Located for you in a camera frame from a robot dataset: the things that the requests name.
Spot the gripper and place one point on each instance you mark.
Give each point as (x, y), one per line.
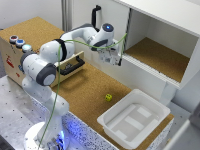
(109, 55)

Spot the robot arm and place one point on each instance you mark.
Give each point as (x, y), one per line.
(35, 68)

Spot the wooden drawer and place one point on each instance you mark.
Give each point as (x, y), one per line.
(63, 78)

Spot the wooden drawer box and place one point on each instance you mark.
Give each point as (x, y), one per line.
(33, 29)

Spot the white sliding door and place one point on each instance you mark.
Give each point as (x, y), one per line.
(115, 13)

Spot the yellow block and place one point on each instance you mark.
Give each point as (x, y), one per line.
(108, 97)

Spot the white plastic box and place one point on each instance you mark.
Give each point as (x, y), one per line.
(133, 121)

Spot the white cabinet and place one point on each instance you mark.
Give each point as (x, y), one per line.
(173, 20)

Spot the green button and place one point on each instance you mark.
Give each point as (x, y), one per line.
(26, 47)

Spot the blue button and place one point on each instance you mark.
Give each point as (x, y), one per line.
(20, 42)

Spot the red button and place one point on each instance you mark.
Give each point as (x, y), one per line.
(13, 38)

